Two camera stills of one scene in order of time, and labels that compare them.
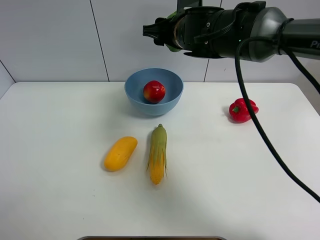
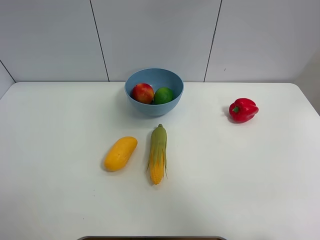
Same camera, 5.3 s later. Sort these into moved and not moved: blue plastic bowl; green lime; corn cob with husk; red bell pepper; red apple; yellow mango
Moved: green lime; red apple
Not moved: yellow mango; red bell pepper; corn cob with husk; blue plastic bowl
